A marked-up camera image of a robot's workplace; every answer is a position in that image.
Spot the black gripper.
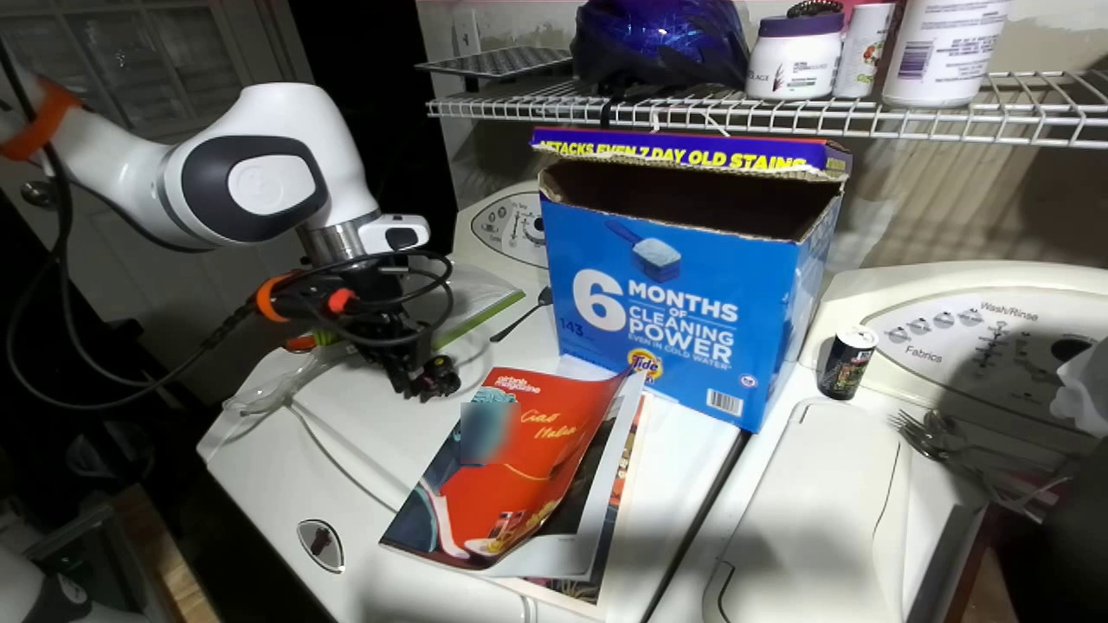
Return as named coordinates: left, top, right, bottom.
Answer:
left=292, top=259, right=464, bottom=404

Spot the red and blue magazine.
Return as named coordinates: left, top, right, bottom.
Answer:
left=378, top=363, right=650, bottom=605

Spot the blue detergent cardboard box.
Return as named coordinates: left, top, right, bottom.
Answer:
left=528, top=119, right=855, bottom=437

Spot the flat gridded panel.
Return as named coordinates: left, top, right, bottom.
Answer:
left=414, top=40, right=577, bottom=86

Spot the blue bicycle helmet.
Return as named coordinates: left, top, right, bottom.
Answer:
left=569, top=0, right=753, bottom=98

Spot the small black can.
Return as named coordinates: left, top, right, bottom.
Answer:
left=814, top=323, right=882, bottom=404

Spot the white dryer machine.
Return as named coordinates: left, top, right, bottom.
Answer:
left=644, top=257, right=1108, bottom=623

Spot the short white jar purple lid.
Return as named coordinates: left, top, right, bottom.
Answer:
left=744, top=11, right=849, bottom=103

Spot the slim white bottle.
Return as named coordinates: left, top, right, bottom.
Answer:
left=831, top=0, right=901, bottom=100

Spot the large white tub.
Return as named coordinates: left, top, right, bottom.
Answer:
left=879, top=0, right=1011, bottom=115

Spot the crumpled white bag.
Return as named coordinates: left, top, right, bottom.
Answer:
left=1044, top=331, right=1108, bottom=444

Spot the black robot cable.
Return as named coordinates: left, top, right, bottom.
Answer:
left=2, top=169, right=269, bottom=416

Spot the white wire shelf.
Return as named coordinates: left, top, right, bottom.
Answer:
left=421, top=65, right=1108, bottom=153

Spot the orange strap on arm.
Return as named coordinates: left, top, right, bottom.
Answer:
left=0, top=74, right=82, bottom=167

